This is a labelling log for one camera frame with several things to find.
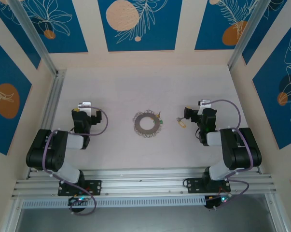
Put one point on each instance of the key with yellow tag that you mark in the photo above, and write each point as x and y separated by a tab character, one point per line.
181	123

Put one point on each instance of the key with green tag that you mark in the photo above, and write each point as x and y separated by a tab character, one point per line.
160	121

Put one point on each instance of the metal disc keyring with rings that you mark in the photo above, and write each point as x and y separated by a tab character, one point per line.
138	123

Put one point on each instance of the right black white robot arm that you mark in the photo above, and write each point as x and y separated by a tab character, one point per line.
241	154

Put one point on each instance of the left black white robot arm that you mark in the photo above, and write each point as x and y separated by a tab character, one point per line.
39	149

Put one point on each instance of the left electronics board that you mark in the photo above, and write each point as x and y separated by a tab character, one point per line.
80	199

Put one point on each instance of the electronics board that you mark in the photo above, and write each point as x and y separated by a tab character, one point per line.
80	199
222	199

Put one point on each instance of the right electronics board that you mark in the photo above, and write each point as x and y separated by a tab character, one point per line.
222	199

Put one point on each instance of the grey metal sheet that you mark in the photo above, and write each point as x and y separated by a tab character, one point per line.
147	220

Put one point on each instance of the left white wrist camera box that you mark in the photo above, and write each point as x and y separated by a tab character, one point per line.
83	104

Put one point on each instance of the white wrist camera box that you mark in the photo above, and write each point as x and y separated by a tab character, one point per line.
83	104
205	102

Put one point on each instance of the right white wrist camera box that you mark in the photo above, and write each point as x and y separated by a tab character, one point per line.
205	102

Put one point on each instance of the aluminium side rail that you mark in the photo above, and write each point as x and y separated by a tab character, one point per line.
56	96

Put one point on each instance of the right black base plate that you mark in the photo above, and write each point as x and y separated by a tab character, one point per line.
193	184

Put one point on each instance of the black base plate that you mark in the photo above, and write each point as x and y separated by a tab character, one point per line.
94	187
193	184

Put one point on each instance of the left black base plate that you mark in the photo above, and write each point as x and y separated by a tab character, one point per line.
94	187

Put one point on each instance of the aluminium frame rail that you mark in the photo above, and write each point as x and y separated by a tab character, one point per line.
140	183

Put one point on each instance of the left aluminium upright post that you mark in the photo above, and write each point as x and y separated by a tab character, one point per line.
34	36

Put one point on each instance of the aluminium upright post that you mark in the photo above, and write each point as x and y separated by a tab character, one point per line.
34	36
244	36

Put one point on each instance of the right aluminium upright post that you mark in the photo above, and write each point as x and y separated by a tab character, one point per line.
244	36

